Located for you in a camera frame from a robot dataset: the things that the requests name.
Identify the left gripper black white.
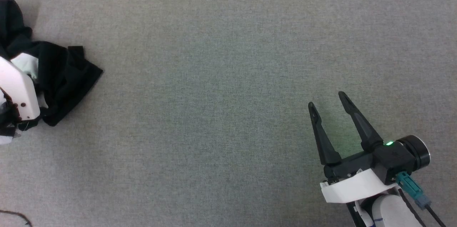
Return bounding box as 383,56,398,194
0,57,40,121

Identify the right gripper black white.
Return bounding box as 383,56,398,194
308,91,431,203

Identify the black and white garment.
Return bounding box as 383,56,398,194
0,0,104,129

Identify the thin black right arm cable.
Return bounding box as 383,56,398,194
397,187,426,227

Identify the left black cable teal plug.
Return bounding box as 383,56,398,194
0,210,33,227

